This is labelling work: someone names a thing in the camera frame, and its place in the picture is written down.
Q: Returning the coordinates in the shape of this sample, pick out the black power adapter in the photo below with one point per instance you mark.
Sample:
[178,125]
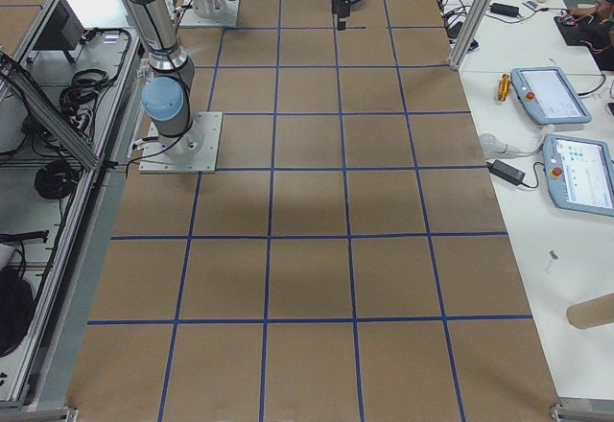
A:
[506,172]

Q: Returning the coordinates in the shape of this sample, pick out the far teach pendant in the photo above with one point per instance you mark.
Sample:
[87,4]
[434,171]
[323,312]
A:
[548,97]

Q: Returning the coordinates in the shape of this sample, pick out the cardboard tube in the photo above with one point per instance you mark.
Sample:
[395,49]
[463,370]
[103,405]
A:
[591,313]

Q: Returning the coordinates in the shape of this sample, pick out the brown paper table mat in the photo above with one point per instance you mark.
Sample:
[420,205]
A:
[347,261]

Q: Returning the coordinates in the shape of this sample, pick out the white light bulb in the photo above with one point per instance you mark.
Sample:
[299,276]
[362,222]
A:
[493,147]

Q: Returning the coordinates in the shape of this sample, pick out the teach pendant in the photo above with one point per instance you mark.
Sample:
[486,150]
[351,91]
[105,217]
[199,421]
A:
[579,174]
[548,97]

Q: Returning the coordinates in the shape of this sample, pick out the near teach pendant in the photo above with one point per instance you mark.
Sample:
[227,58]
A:
[579,174]

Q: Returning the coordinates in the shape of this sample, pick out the aluminium frame post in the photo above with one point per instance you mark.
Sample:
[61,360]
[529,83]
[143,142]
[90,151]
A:
[467,33]

